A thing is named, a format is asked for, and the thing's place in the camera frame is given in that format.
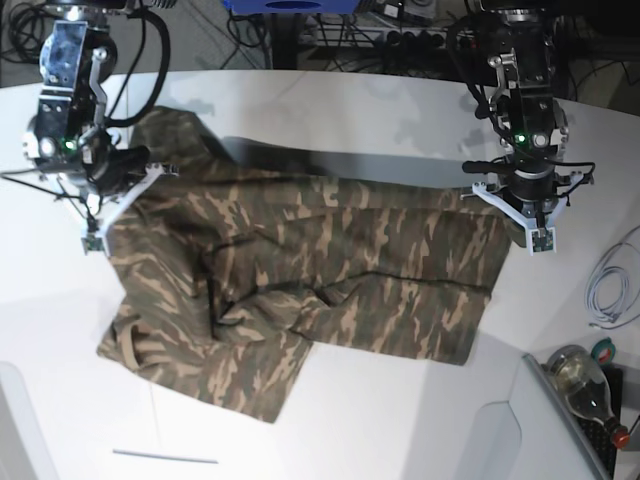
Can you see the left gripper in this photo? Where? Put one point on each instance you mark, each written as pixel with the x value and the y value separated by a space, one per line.
pixel 533 177

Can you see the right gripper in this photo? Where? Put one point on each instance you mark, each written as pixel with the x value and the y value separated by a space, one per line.
pixel 78 169

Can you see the camouflage t-shirt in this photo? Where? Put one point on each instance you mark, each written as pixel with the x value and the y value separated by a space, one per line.
pixel 232 274

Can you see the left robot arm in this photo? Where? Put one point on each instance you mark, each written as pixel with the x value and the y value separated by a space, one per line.
pixel 503 52

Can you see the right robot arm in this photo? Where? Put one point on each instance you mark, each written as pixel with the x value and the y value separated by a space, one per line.
pixel 75 61

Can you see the green tape roll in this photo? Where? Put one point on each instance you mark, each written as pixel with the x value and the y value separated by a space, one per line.
pixel 603 352

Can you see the black power strip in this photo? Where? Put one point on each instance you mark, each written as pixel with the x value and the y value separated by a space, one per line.
pixel 416 39

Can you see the white label plate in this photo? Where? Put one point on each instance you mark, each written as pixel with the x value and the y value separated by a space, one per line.
pixel 164 457

